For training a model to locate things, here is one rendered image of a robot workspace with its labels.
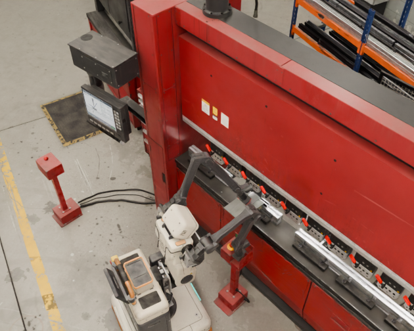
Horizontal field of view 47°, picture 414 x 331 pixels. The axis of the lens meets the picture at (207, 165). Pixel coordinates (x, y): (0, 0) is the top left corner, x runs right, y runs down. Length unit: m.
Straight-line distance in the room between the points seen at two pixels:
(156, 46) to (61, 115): 3.01
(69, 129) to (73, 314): 2.44
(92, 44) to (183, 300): 2.15
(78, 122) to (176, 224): 3.18
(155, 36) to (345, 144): 1.49
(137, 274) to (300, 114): 1.61
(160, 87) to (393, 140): 1.80
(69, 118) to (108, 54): 2.65
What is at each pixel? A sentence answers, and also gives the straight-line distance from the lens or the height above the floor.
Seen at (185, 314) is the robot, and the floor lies 0.28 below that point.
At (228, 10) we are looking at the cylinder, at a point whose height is 2.33.
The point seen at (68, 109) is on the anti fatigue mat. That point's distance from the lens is 6.28.
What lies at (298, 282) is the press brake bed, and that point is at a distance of 3.80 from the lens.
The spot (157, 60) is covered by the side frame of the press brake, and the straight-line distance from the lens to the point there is 3.47.
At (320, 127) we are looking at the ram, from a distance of 2.83.
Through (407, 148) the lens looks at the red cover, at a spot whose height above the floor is 2.25.
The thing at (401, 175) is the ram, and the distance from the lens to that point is 2.66.
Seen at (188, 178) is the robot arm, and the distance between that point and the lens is 3.28.
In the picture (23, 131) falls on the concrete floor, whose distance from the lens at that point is 6.16.
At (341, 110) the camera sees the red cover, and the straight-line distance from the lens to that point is 2.65.
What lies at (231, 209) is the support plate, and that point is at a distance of 3.66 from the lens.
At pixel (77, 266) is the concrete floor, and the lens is 4.70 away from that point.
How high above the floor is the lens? 3.88
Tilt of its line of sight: 47 degrees down
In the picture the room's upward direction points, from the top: straight up
